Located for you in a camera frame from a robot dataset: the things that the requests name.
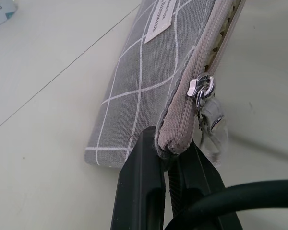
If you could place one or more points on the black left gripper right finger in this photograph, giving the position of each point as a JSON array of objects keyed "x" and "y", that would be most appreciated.
[{"x": 194, "y": 172}]

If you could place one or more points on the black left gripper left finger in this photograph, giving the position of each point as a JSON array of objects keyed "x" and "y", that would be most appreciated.
[{"x": 136, "y": 182}]

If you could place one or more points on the grey grid fabric pouch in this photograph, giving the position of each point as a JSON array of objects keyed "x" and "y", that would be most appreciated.
[{"x": 139, "y": 81}]

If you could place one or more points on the white printed label object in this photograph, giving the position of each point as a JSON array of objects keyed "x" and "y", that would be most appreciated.
[{"x": 0, "y": 12}]

